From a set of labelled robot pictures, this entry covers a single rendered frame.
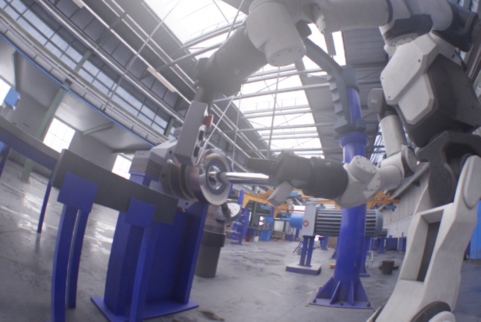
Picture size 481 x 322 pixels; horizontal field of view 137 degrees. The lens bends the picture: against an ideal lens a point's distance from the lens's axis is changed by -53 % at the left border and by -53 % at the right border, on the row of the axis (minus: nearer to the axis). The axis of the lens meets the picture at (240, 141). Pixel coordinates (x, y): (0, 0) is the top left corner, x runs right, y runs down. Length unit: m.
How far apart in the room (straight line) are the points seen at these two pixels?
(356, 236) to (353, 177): 2.06
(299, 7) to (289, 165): 0.29
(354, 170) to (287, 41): 0.30
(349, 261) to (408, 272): 2.00
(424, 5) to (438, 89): 0.21
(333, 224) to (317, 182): 4.09
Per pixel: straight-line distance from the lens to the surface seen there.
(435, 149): 0.56
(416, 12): 0.47
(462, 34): 0.62
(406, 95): 0.63
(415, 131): 0.61
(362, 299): 2.67
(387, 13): 0.40
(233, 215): 1.41
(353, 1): 0.37
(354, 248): 2.50
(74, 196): 0.78
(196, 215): 1.71
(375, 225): 4.51
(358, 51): 7.17
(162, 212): 1.00
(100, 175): 0.81
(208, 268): 2.85
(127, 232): 1.25
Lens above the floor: 0.80
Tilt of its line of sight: 24 degrees up
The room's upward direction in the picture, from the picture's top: 12 degrees clockwise
